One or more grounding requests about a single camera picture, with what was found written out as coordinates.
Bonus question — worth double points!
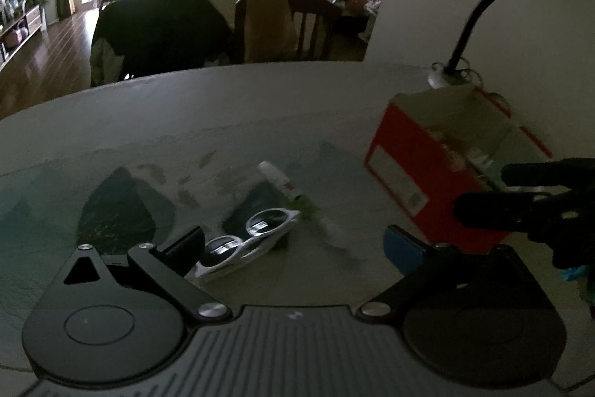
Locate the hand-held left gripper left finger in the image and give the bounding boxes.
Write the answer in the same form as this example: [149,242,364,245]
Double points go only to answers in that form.
[46,226,233,323]

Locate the red cardboard box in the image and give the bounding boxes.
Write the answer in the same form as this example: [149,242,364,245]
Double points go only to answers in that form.
[364,83,555,257]

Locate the green translucent stick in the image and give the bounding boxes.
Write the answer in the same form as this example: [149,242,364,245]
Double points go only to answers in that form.
[292,192,350,250]

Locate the black jacket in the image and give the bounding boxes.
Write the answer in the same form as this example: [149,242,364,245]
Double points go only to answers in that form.
[90,0,233,87]

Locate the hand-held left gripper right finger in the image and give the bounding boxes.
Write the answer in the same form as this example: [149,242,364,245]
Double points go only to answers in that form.
[356,226,535,323]

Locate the tan cloth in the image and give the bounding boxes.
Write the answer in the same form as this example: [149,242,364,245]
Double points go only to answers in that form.
[244,0,298,63]

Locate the dark wallet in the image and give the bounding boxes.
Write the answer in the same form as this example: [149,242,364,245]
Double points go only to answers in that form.
[222,182,293,250]

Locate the slatted wooden chair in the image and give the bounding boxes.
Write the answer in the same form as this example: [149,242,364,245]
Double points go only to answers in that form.
[234,0,343,64]

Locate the white marker pen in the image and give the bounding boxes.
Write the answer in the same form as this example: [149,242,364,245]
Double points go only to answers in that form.
[257,161,308,203]

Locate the mountain print table mat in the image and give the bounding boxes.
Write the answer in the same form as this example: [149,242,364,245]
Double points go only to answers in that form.
[0,137,386,286]

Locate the long wooden tv cabinet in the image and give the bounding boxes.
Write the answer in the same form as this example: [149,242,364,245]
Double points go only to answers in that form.
[0,4,47,63]

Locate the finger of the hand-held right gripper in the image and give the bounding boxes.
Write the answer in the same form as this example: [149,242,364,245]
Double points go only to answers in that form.
[502,160,576,189]
[453,191,541,235]

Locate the white sunglasses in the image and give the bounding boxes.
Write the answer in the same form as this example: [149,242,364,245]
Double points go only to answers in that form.
[192,208,301,285]

